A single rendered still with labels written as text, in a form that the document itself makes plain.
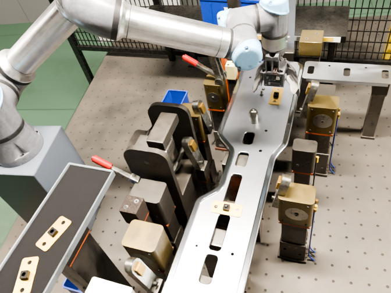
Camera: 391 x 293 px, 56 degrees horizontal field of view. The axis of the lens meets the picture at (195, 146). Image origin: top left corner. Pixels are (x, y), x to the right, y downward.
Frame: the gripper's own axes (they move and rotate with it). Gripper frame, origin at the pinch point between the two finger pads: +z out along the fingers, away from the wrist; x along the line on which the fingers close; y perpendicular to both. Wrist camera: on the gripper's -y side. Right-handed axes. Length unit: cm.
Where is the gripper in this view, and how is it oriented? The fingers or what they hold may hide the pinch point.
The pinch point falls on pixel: (276, 92)
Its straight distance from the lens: 127.9
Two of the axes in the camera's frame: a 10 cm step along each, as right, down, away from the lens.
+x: 9.4, 1.3, -3.3
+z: 1.6, 6.6, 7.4
